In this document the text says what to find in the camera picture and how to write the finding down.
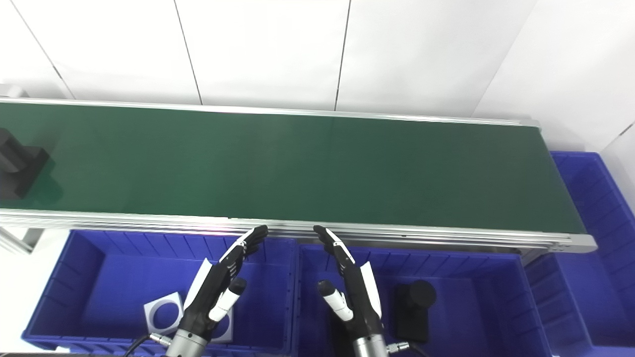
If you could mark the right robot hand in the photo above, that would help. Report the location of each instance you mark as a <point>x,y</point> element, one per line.
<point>359,297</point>

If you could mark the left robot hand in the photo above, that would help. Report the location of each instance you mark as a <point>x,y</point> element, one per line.
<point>208,292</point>

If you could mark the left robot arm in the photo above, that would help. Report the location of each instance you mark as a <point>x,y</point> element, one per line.
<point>187,344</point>

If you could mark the green conveyor belt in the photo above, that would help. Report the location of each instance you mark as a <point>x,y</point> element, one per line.
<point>297,168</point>
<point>397,239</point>

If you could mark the blue bin with white parts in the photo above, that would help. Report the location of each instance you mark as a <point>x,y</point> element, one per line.
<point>114,287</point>

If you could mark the blue bin with black parts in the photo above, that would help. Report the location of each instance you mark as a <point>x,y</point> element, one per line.
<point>476,307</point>

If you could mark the aluminium conveyor leg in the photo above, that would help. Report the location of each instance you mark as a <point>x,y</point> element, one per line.
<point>15,240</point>

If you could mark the empty blue bin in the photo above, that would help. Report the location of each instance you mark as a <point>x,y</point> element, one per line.
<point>605,198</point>

